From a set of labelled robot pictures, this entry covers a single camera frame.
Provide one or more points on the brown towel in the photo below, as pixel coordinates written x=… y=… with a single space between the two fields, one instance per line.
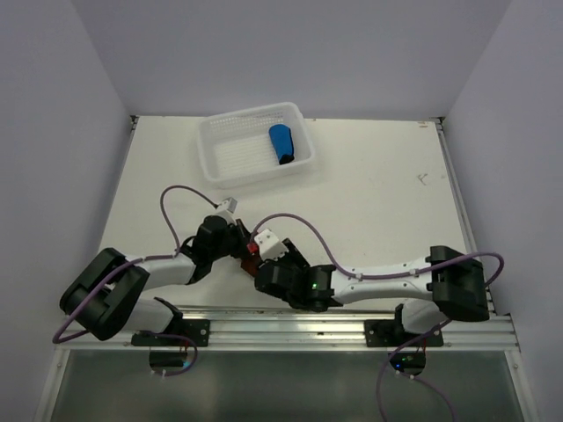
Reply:
x=251 y=265

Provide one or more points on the white plastic basket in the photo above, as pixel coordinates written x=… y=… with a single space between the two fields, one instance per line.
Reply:
x=235 y=149

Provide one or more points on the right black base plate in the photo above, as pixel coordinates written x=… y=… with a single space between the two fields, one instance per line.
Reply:
x=387 y=332

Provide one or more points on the blue and grey towel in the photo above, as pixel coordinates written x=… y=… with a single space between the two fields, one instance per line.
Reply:
x=282 y=142

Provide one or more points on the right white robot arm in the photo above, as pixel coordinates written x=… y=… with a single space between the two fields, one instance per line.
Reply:
x=444 y=285

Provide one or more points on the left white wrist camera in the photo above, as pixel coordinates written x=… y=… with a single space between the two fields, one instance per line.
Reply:
x=226 y=210

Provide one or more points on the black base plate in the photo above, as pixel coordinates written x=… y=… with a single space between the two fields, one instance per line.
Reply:
x=387 y=332
x=175 y=334

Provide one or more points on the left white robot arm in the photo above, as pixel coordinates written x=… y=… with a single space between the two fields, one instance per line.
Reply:
x=105 y=298

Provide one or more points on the aluminium rail frame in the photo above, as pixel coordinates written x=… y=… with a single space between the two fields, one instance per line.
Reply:
x=415 y=156

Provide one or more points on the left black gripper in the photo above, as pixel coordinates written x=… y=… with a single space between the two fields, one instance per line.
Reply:
x=244 y=237

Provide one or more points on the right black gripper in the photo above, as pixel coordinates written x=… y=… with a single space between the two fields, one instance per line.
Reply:
x=293 y=255

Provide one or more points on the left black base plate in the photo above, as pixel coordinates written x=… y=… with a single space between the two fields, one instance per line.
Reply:
x=175 y=334

